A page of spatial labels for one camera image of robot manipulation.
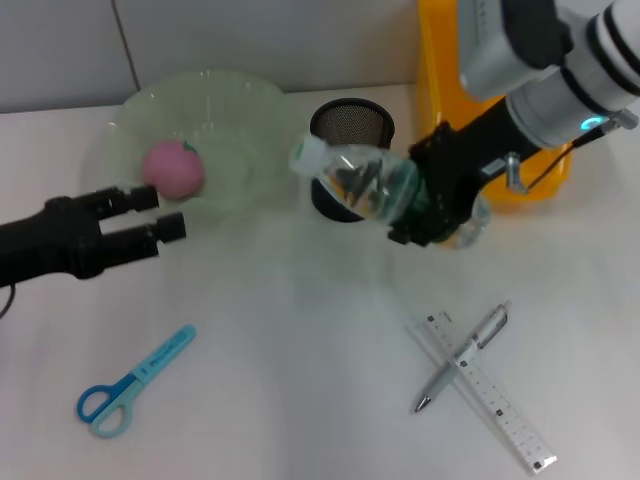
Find left wrist connector cable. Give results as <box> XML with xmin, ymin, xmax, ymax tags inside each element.
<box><xmin>0</xmin><ymin>283</ymin><xmax>17</xmax><ymax>321</ymax></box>

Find right wrist connector cable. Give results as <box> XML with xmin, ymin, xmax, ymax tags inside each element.
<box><xmin>482</xmin><ymin>109</ymin><xmax>640</xmax><ymax>194</ymax></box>

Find black mesh pen cup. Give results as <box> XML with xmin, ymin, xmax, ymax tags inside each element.
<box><xmin>308</xmin><ymin>98</ymin><xmax>395</xmax><ymax>224</ymax></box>

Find pale green glass fruit bowl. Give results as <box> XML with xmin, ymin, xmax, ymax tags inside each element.
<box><xmin>81</xmin><ymin>68</ymin><xmax>307</xmax><ymax>231</ymax></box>

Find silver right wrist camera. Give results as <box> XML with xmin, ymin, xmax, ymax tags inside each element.
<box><xmin>457</xmin><ymin>0</ymin><xmax>576</xmax><ymax>101</ymax></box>

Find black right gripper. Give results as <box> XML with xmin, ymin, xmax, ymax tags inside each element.
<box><xmin>387</xmin><ymin>99</ymin><xmax>539</xmax><ymax>250</ymax></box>

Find blue scissors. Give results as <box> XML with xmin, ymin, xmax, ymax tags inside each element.
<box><xmin>76</xmin><ymin>323</ymin><xmax>197</xmax><ymax>440</ymax></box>

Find silver ballpoint pen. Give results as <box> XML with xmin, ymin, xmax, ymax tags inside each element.
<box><xmin>410</xmin><ymin>301</ymin><xmax>512</xmax><ymax>415</ymax></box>

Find clear water bottle green label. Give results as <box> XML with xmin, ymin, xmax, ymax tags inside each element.
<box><xmin>289</xmin><ymin>134</ymin><xmax>494</xmax><ymax>251</ymax></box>

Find wrist connector cable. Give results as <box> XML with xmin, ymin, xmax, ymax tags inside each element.
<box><xmin>482</xmin><ymin>109</ymin><xmax>640</xmax><ymax>194</ymax></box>
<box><xmin>0</xmin><ymin>283</ymin><xmax>17</xmax><ymax>321</ymax></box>

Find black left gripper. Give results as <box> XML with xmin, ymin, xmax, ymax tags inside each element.
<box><xmin>0</xmin><ymin>185</ymin><xmax>188</xmax><ymax>289</ymax></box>

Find yellow plastic storage bin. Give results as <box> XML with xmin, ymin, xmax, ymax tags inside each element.
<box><xmin>417</xmin><ymin>0</ymin><xmax>574</xmax><ymax>211</ymax></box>

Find pink peach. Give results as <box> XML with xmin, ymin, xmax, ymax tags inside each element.
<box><xmin>142</xmin><ymin>139</ymin><xmax>205</xmax><ymax>201</ymax></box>

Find clear plastic ruler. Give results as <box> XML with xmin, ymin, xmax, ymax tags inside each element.
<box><xmin>405</xmin><ymin>310</ymin><xmax>560</xmax><ymax>475</ymax></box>

